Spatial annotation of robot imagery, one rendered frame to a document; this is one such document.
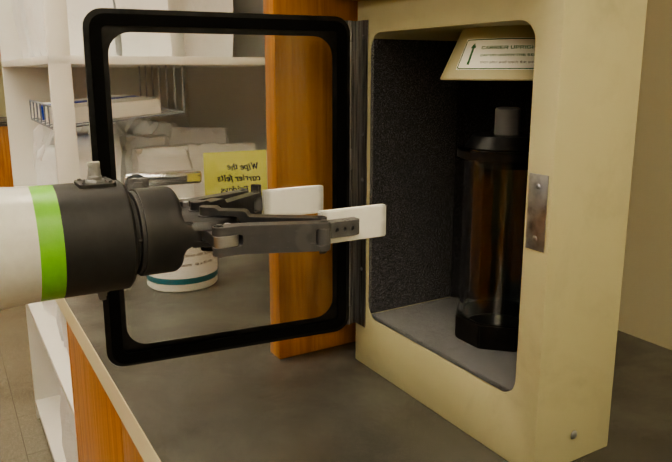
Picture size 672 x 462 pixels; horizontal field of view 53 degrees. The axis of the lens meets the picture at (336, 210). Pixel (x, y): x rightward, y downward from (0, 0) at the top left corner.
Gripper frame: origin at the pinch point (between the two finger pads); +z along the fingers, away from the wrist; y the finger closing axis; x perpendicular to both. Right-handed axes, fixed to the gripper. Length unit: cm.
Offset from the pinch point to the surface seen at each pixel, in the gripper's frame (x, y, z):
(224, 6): -31, 122, 36
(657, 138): -4, 3, 55
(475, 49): -15.9, -2.8, 14.8
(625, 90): -12.0, -16.0, 21.5
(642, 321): 23, 3, 56
